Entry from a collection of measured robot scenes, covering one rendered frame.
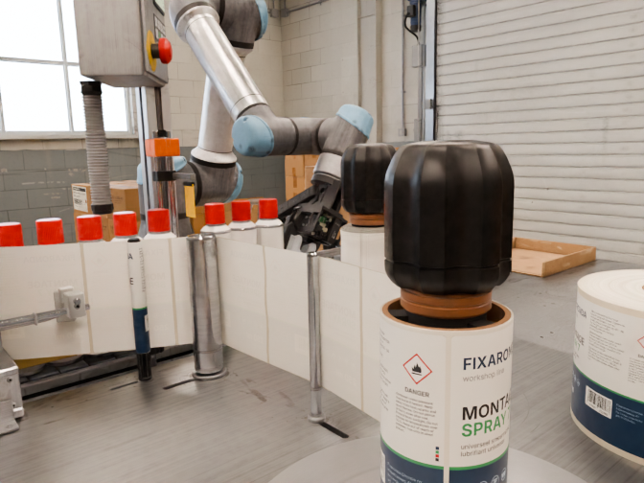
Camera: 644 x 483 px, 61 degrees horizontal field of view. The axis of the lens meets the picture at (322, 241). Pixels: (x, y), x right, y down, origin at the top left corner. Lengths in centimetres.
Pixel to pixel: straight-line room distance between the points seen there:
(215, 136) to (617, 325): 105
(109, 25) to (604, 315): 74
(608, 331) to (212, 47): 89
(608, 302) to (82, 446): 54
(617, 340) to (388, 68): 611
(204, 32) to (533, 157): 443
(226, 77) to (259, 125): 14
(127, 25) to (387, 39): 584
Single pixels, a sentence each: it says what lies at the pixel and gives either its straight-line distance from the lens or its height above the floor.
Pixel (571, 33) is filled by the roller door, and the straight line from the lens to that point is 533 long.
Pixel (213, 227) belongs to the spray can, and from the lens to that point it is 93.
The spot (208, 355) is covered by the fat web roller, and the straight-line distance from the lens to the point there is 74.
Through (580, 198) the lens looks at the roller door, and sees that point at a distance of 521.
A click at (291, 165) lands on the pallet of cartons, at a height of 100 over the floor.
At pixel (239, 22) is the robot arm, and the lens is 134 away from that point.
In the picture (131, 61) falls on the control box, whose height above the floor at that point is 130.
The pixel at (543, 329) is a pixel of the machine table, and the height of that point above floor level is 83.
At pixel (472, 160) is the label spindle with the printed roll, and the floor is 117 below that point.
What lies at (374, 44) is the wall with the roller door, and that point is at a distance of 671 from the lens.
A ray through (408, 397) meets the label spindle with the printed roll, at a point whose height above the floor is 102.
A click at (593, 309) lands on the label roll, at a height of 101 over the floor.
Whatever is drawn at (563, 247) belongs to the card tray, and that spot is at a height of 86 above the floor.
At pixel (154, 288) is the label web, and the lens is 75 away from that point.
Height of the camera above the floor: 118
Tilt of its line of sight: 10 degrees down
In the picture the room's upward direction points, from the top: 1 degrees counter-clockwise
